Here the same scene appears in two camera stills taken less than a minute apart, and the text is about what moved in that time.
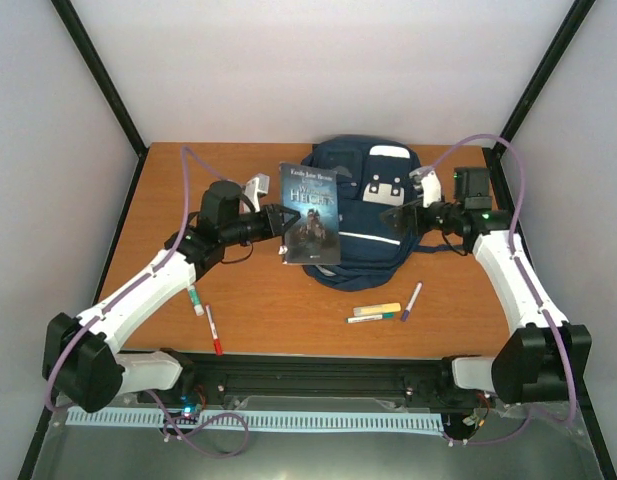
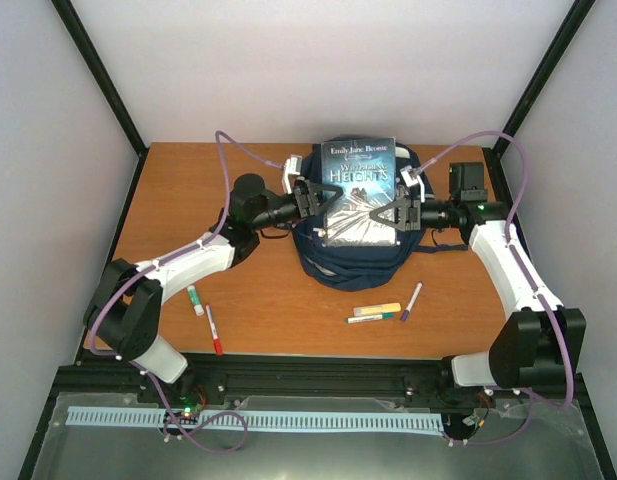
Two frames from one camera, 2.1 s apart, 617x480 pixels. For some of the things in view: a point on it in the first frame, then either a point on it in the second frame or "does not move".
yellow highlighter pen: x=378 y=309 does not move
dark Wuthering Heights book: x=314 y=238 to x=366 y=170
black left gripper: x=275 y=226 to x=305 y=202
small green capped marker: x=198 y=308 does not move
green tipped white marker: x=357 y=319 does not move
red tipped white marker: x=217 y=342 does not move
